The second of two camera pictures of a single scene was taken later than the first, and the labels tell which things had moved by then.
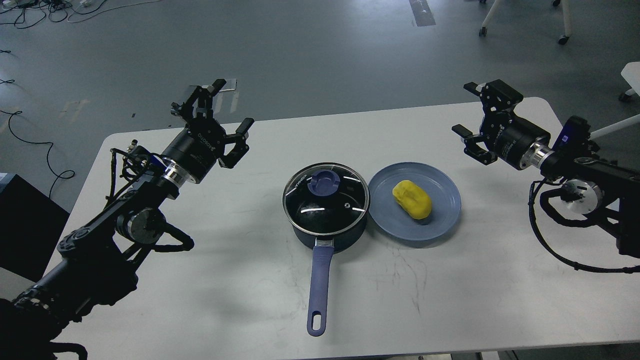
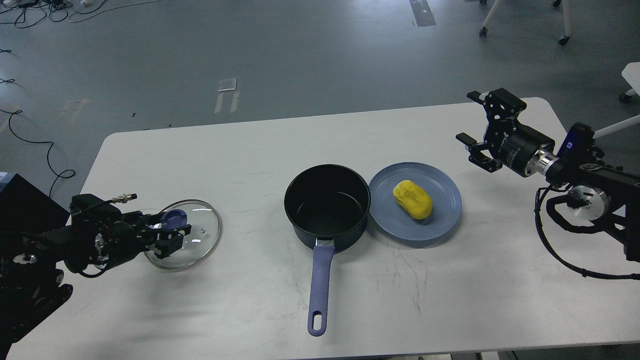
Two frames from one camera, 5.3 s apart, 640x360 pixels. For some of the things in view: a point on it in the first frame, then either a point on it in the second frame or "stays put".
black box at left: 31,224 stays put
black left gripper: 204,138 to 126,237
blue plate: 389,217 stays put
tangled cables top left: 26,13 stays put
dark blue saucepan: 327,204 stays put
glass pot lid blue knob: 327,198 to 173,219
